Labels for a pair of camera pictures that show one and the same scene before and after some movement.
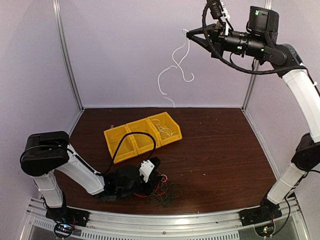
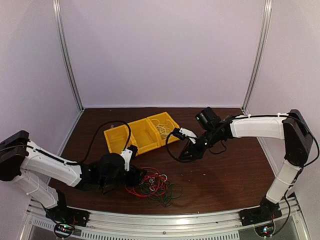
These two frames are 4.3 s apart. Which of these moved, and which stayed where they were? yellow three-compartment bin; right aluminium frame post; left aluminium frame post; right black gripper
Moved: right black gripper
Stayed: right aluminium frame post; yellow three-compartment bin; left aluminium frame post
